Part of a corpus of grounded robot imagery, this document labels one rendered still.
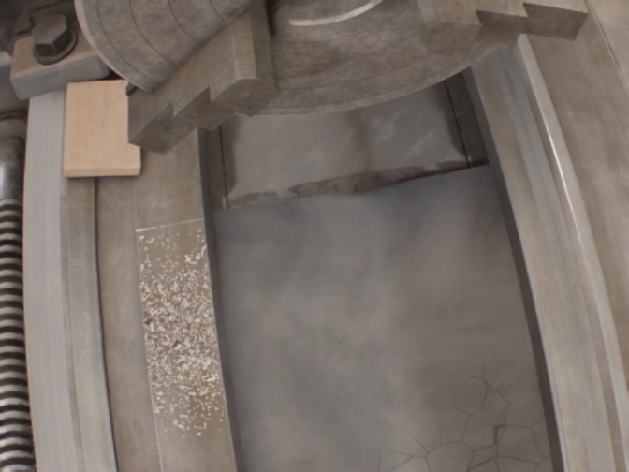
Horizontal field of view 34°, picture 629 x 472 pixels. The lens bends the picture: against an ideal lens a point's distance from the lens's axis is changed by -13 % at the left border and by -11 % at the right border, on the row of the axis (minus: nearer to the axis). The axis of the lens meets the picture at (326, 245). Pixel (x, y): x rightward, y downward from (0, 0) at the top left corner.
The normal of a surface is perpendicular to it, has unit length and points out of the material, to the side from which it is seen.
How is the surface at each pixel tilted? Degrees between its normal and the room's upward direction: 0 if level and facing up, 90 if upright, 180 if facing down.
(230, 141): 0
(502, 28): 90
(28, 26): 90
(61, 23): 0
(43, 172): 36
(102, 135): 18
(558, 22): 90
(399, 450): 11
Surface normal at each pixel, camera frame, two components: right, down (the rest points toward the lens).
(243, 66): 0.14, -0.51
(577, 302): -0.80, -0.20
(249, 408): -0.05, -0.34
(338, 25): 0.14, 0.86
